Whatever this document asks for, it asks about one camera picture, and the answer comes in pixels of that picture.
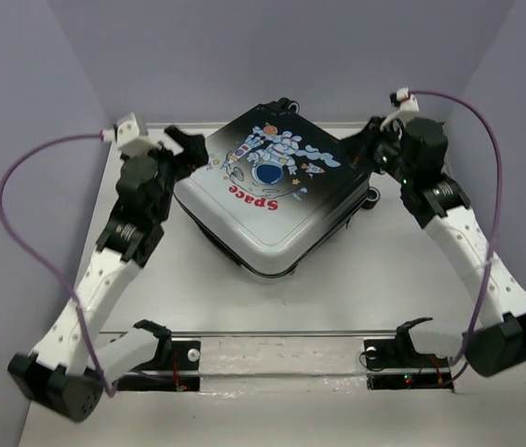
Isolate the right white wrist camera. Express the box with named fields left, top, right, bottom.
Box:
left=380, top=88, right=419, bottom=130

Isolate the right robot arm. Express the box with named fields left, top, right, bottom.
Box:
left=341, top=116, right=526, bottom=377

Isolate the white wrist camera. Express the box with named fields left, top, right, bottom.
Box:
left=115, top=113, right=154, bottom=157
left=380, top=88, right=419, bottom=130

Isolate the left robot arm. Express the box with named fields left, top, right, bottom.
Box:
left=0, top=125, right=209, bottom=423

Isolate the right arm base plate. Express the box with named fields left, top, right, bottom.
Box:
left=358, top=338, right=454, bottom=391

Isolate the black suitcase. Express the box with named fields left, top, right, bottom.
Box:
left=175, top=97, right=381, bottom=279

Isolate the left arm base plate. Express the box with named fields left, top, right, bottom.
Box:
left=117, top=338, right=201, bottom=392

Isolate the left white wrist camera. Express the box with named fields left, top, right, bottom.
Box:
left=115, top=113, right=154, bottom=157

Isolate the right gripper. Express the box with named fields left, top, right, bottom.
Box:
left=335, top=115, right=411, bottom=183

